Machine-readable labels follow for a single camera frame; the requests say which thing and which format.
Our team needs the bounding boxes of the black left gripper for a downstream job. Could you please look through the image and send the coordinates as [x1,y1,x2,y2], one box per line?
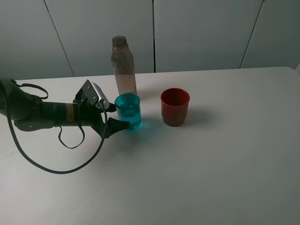
[73,91,130,138]

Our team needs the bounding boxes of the translucent teal plastic cup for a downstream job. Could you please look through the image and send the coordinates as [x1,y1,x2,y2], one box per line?
[114,92,141,130]

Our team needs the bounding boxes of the transparent brown plastic bottle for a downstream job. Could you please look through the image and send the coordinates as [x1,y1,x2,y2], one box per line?
[111,36,137,95]

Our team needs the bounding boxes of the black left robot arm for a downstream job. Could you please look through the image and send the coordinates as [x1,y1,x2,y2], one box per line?
[0,78,130,138]

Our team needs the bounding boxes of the red plastic cup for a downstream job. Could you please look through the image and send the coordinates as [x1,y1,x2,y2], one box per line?
[160,88,190,127]

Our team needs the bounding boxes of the black camera cable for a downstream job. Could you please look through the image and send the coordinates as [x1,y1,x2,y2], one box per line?
[0,91,109,174]

